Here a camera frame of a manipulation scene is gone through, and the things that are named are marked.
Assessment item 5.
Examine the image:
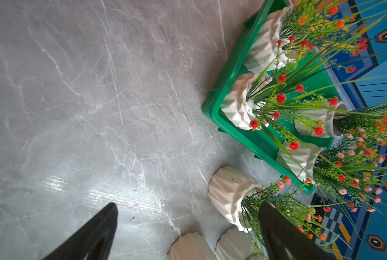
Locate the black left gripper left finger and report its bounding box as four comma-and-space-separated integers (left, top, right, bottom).
45, 203, 118, 260

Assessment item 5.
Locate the pink flower pot large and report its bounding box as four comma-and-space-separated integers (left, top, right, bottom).
215, 227, 264, 260

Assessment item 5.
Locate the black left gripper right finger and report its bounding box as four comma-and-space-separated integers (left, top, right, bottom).
258, 202, 333, 260

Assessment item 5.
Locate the orange flower pot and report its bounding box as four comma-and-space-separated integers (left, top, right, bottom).
294, 101, 387, 145

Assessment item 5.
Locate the red flower pot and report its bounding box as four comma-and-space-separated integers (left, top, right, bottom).
243, 1, 369, 73
221, 59, 339, 148
208, 165, 337, 248

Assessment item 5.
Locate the green plastic storage tray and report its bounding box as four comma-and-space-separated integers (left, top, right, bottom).
202, 1, 341, 194

